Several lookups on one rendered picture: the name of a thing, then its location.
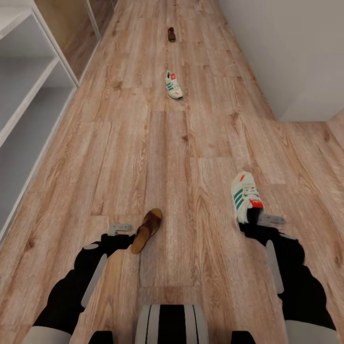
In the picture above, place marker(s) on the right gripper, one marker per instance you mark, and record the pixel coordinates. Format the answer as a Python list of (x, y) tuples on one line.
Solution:
[(254, 230)]

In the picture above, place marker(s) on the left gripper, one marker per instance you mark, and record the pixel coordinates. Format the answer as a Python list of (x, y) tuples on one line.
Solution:
[(119, 241)]

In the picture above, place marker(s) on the gym shoe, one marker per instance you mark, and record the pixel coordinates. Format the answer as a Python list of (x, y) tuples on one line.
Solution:
[(248, 206), (173, 86)]

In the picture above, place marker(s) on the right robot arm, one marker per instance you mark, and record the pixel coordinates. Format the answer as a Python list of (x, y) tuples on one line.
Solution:
[(306, 318)]

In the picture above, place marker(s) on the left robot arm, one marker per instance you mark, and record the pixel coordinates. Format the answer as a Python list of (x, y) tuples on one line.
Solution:
[(70, 296)]

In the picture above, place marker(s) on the sandal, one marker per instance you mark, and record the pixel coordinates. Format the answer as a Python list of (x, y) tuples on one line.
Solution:
[(171, 35), (149, 227)]

